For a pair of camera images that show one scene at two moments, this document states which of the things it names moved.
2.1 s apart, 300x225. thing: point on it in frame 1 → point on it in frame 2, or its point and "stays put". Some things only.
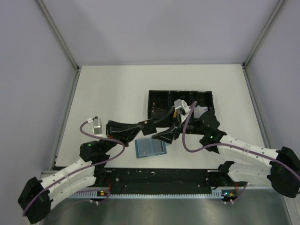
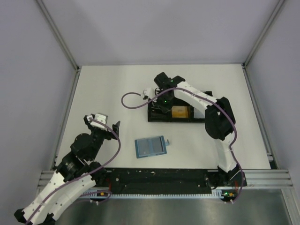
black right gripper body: x=191 y=127 → x=166 y=104
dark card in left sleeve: x=145 y=147 stays put
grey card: x=157 y=146 stays put
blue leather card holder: x=150 y=147 stays put
